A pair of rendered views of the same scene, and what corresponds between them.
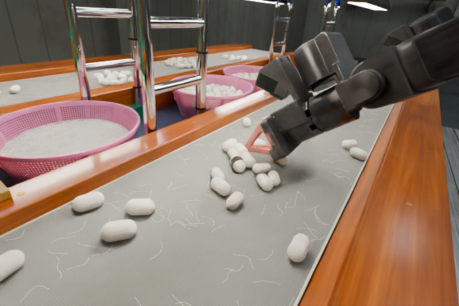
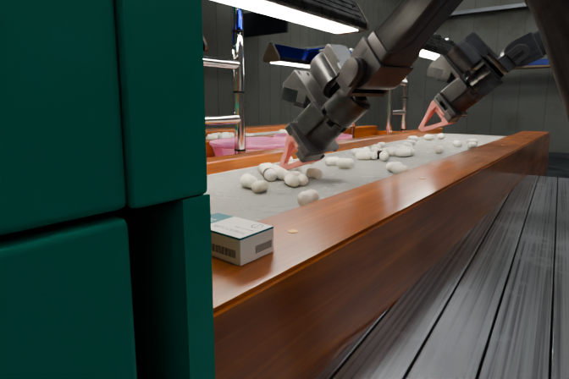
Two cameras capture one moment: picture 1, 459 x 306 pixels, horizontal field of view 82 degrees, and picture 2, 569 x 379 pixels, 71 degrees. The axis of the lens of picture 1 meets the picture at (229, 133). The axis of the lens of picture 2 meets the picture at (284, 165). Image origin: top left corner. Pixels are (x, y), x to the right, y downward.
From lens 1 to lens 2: 0.33 m
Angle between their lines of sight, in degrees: 17
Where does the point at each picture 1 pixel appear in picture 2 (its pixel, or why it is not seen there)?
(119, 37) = not seen: hidden behind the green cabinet
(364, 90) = (350, 72)
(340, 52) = (342, 57)
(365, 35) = (491, 118)
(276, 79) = (296, 89)
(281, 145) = (305, 144)
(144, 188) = not seen: hidden behind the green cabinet
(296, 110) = (313, 110)
